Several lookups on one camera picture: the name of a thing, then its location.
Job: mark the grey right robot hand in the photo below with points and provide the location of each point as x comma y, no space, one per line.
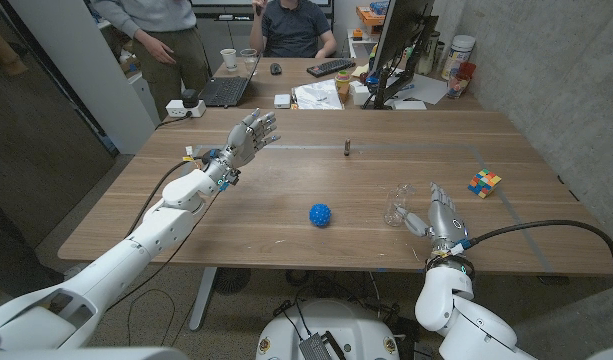
446,225

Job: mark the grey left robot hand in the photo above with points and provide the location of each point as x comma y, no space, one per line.
243,145

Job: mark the clear plastic bottle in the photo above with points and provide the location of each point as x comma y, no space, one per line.
396,200

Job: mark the white paper cup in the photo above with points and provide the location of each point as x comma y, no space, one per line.
229,60

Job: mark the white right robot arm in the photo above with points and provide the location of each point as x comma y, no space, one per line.
451,305

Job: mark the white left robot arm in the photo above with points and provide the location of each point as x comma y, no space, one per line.
116,265

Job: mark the brown lipstick tube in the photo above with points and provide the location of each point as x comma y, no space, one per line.
346,148

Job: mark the blue spiky ball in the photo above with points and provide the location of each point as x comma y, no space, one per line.
320,215

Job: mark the colourful puzzle cube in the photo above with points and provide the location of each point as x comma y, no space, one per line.
484,183

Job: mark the black laptop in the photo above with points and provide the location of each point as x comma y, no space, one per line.
225,91

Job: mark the small white box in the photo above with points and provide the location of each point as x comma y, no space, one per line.
282,101

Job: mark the black power adapter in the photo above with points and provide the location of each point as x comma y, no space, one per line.
189,98

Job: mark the white power strip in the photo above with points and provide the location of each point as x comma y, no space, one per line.
175,108

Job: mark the white plastic bag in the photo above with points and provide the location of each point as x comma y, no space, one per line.
317,95

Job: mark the clear plastic cup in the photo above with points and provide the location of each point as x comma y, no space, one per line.
249,56

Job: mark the colourful stacked cups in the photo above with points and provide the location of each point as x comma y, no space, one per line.
342,82

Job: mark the black keyboard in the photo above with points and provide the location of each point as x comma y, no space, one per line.
331,67

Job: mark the flat white box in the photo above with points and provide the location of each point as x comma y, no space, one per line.
410,105

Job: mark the seated person in dark shirt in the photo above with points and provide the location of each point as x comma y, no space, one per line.
293,30

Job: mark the white square box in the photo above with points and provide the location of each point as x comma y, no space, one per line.
358,94

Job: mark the standing person in grey sweater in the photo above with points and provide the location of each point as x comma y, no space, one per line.
166,45

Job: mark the round black fan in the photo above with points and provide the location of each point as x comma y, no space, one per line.
232,280

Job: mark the white paper sheets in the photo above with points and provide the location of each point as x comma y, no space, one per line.
428,89

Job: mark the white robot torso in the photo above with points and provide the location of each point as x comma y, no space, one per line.
331,322

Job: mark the grey table leg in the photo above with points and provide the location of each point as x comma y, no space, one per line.
203,300

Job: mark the white round canister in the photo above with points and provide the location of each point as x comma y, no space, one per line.
458,55

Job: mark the orange box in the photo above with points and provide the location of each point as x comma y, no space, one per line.
368,16

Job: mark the black computer monitor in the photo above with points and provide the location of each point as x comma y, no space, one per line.
401,30

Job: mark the person in dark trousers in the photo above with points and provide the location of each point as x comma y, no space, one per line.
11,250

